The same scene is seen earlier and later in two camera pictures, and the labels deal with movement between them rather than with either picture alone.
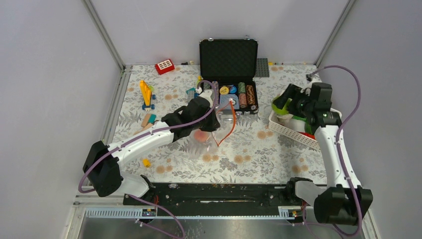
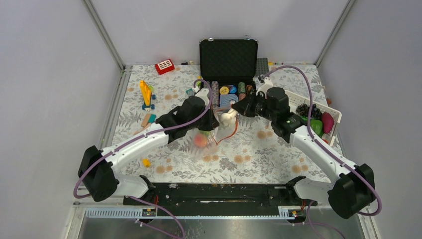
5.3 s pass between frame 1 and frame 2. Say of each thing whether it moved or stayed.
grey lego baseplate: stayed
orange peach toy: moved
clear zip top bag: moved
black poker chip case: stayed
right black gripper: moved
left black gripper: stayed
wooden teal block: stayed
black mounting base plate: stayed
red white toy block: stayed
